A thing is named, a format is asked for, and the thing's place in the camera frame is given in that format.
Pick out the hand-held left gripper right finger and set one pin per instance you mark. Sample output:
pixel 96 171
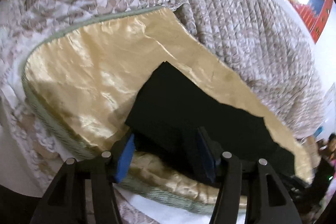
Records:
pixel 207 158

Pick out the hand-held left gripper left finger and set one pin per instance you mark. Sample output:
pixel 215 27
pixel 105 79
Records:
pixel 126 158

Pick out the black pants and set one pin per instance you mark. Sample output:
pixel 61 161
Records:
pixel 183 103

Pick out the beige satin blanket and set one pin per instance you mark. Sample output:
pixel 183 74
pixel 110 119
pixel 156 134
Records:
pixel 92 69

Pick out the white quilted floral bedspread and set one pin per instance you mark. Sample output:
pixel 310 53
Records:
pixel 249 29

